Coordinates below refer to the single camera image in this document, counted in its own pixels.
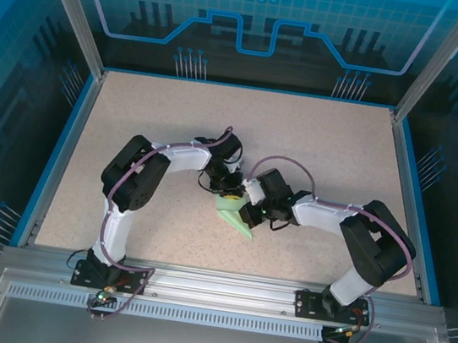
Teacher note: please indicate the light green cloth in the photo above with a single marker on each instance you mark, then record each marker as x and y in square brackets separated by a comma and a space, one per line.
[229, 215]

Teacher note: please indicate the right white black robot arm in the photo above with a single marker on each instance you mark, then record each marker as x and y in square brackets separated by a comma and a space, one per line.
[321, 214]

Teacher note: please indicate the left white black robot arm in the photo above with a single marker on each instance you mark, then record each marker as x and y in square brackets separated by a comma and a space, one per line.
[183, 161]

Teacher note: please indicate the brass connector with green light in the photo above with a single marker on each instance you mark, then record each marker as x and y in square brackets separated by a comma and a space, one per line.
[346, 331]
[106, 293]

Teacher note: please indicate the aluminium cross rail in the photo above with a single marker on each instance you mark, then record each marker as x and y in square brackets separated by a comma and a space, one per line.
[221, 287]

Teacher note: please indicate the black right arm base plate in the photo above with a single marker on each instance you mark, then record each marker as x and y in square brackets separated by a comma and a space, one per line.
[308, 306]

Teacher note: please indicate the aluminium side rail blue edge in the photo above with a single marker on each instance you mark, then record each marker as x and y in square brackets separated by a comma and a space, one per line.
[409, 205]
[62, 156]

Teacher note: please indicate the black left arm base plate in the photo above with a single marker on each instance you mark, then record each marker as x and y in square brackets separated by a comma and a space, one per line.
[128, 283]

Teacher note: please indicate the aluminium frame post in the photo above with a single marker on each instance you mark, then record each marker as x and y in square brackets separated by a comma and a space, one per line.
[76, 13]
[438, 60]

